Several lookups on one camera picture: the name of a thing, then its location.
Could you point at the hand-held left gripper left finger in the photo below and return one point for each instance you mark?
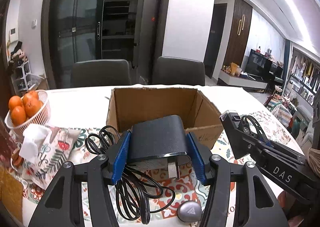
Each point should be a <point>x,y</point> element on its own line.
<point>121,152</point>

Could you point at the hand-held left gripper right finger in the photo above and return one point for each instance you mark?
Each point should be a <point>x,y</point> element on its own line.
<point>197,157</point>

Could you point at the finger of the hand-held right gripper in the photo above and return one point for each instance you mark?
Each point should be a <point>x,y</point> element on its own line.
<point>235,137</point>
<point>260,134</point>

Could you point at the black power adapter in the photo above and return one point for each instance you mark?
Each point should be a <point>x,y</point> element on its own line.
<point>155,137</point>

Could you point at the brown cardboard box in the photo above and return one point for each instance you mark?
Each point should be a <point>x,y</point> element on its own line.
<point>150,104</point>

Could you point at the person's right forearm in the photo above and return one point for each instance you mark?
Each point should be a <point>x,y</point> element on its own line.
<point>314,162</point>

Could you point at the chair with striped cloth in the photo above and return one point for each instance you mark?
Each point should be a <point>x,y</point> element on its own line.
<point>280,112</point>

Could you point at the patterned table runner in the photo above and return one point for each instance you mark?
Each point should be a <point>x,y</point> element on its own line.
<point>175,189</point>

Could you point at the white television console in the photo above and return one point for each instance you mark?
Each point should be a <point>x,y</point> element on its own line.
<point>240,82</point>

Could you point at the silver oval case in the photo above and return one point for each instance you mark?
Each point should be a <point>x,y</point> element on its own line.
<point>189,212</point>

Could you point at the floral fabric tissue cover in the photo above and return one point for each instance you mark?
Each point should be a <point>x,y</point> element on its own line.
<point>57,152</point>

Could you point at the yellow box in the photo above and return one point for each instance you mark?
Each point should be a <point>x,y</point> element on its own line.
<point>233,68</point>

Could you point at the grey dining chair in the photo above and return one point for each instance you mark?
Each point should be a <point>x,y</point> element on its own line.
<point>100,73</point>
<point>178,71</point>

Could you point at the white plastic fruit basket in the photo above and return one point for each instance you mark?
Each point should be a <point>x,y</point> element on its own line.
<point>40,119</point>

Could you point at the white tissue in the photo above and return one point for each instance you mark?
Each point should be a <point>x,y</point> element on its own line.
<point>32,139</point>

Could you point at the orange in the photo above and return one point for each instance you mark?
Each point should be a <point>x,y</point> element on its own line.
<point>15,103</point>
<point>18,115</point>
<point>33,108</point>
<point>30,95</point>

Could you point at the small wooden dish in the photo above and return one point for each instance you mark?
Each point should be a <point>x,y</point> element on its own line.
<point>17,158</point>

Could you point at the dark wooden cabinet door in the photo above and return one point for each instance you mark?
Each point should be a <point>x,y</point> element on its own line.
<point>238,32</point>

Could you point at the woven wicker box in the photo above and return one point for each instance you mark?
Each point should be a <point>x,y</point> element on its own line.
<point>10,192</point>

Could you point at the white shoe rack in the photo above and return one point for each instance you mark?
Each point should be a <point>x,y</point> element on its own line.
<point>21,77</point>

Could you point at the grey refrigerator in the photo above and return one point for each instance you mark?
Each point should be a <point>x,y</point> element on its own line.
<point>146,29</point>

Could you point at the dark glass sliding door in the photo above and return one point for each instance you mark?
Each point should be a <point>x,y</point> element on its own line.
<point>75,17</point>

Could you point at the wall display shelf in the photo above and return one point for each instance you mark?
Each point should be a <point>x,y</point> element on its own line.
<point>303,79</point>

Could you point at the white light switch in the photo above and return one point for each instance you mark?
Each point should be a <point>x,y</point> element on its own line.
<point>34,23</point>

